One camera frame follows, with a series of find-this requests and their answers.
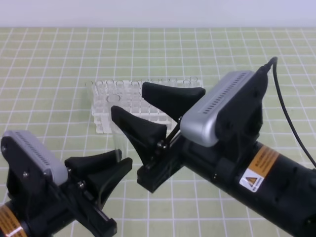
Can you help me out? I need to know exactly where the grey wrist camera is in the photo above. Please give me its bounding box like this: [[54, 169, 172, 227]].
[[180, 70, 268, 147], [1, 130, 68, 186]]

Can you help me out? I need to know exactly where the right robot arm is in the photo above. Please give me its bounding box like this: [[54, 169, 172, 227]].
[[111, 82, 316, 237]]

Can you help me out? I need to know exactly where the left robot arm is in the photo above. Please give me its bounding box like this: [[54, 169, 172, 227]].
[[0, 150, 132, 237]]

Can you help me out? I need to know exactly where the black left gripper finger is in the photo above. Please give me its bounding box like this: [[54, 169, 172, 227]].
[[86, 158, 132, 207], [64, 149, 121, 173]]

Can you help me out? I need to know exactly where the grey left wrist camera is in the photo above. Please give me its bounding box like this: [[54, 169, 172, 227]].
[[1, 130, 68, 186]]

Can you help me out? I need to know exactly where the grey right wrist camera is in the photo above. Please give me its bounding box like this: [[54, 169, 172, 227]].
[[180, 70, 268, 147]]

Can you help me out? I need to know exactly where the white test tube rack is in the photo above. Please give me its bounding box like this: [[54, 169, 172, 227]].
[[85, 76, 204, 134]]

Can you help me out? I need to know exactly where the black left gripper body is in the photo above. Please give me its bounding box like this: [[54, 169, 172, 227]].
[[24, 169, 117, 237]]

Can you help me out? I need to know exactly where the green checkered tablecloth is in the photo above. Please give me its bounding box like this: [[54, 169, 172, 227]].
[[0, 27, 316, 237]]

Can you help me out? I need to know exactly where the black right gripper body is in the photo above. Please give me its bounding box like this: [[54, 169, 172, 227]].
[[137, 135, 217, 193]]

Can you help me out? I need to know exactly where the clear tube in rack corner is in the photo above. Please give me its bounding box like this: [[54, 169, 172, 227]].
[[189, 76, 199, 88]]

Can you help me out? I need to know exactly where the black right camera cable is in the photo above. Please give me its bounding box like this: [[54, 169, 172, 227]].
[[256, 56, 316, 168]]

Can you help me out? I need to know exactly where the clear glass test tube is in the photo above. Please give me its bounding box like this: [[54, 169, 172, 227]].
[[106, 94, 126, 162]]

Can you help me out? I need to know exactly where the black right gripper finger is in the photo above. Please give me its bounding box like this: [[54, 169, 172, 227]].
[[111, 106, 167, 166], [142, 82, 205, 121]]

